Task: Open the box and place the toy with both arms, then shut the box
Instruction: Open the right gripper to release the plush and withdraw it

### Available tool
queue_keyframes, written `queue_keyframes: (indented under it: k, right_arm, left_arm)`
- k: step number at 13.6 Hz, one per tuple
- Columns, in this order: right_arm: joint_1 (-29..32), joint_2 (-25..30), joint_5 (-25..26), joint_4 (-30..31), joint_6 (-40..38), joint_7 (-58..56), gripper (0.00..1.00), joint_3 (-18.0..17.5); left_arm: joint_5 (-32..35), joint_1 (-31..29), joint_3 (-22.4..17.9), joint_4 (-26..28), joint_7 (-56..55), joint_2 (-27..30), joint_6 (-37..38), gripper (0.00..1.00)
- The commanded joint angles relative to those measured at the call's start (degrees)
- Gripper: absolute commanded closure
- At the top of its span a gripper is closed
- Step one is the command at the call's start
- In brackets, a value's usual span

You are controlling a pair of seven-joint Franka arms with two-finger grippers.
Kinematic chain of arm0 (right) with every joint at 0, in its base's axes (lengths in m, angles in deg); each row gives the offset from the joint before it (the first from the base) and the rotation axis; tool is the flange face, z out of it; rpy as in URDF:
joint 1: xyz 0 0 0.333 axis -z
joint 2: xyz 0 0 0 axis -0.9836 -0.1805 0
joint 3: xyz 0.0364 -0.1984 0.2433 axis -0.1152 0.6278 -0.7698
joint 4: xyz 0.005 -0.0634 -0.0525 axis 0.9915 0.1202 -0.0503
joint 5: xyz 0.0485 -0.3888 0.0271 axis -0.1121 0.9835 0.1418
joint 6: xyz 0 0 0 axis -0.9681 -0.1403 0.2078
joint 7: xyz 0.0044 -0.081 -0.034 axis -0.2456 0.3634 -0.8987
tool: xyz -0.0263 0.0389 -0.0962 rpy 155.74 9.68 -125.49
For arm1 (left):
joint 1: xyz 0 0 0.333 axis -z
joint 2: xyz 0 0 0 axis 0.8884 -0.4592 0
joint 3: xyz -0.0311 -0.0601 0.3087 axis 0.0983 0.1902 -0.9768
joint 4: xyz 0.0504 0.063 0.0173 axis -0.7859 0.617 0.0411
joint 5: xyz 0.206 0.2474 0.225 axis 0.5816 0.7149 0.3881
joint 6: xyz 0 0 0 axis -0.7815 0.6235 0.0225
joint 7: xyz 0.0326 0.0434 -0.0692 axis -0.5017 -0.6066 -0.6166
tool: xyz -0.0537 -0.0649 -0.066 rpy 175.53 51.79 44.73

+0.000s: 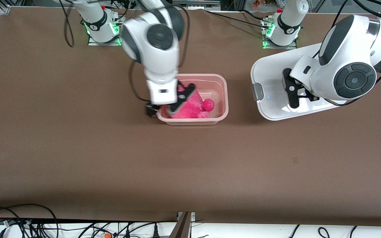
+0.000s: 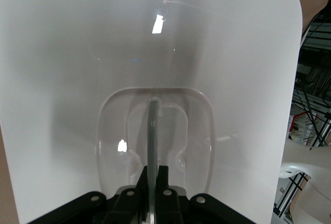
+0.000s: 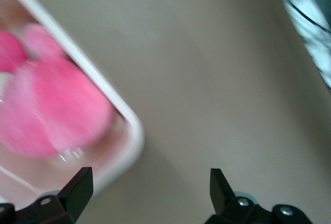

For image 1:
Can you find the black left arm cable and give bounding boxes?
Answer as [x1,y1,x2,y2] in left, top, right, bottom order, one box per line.
[329,0,381,107]

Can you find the black looped cable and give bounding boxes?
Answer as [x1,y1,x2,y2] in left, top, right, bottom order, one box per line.
[0,204,60,238]

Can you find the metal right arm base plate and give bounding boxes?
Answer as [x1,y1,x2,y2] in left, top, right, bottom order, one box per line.
[88,16,123,46]

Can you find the clear plastic storage box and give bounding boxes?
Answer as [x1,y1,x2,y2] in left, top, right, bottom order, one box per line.
[157,73,229,126]

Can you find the aluminium frame profile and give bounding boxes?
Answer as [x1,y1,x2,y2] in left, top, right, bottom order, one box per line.
[169,212,196,238]

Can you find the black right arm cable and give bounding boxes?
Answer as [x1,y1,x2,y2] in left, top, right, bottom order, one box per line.
[59,0,191,103]

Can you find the black cable across table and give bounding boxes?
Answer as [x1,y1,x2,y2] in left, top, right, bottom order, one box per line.
[205,9,272,29]

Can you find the pink plush toy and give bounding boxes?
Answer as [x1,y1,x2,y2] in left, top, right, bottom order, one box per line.
[167,89,215,119]

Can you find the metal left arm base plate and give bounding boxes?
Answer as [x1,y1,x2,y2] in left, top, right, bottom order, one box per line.
[262,18,298,50]

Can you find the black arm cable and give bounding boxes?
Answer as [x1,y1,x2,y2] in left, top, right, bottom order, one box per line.
[59,0,191,103]
[329,0,381,107]

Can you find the white box lid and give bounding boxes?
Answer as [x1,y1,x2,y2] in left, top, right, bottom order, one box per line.
[251,42,348,121]

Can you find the colourful background items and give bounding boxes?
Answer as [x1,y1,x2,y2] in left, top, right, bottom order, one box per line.
[251,0,277,9]

